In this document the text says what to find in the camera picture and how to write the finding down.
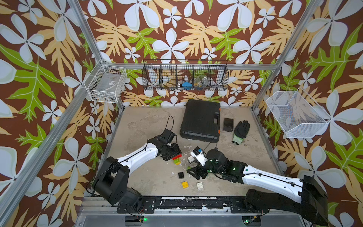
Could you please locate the black lego brick left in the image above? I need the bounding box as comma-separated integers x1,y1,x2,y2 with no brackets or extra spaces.
178,172,184,179

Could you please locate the yellow lego brick lower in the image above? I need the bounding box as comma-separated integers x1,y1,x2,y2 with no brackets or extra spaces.
181,181,189,189

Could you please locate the small black box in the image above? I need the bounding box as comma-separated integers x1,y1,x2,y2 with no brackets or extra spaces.
223,118,234,132

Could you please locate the black work glove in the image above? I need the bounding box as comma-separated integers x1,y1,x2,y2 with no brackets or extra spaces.
232,120,250,145

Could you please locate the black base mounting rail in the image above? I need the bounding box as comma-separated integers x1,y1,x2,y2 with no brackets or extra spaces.
117,196,269,215

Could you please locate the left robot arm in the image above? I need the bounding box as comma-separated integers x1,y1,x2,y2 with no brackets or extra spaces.
92,129,182,209

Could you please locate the white lego brick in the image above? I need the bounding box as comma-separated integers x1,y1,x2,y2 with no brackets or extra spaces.
196,182,203,190
188,156,195,164

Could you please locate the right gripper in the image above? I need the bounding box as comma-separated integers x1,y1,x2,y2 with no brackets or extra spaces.
185,158,225,180

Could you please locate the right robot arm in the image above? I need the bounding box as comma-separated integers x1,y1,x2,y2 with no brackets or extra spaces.
187,147,328,226

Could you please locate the black wire basket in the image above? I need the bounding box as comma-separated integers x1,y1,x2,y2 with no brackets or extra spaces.
142,59,229,91

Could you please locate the black plastic tool case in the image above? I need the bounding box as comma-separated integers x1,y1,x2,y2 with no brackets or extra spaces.
180,99,221,143

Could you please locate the red lego brick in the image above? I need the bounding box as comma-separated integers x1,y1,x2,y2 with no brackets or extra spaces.
172,154,182,160

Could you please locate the white wire basket left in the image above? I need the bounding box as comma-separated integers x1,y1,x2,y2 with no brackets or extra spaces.
85,63,128,104

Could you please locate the white mesh basket right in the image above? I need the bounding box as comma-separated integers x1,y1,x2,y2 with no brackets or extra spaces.
266,88,330,139

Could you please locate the light green lego brick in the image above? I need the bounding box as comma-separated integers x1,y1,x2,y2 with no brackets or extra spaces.
174,159,181,165

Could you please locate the blue object in basket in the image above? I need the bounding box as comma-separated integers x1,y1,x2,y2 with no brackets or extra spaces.
181,82,193,90

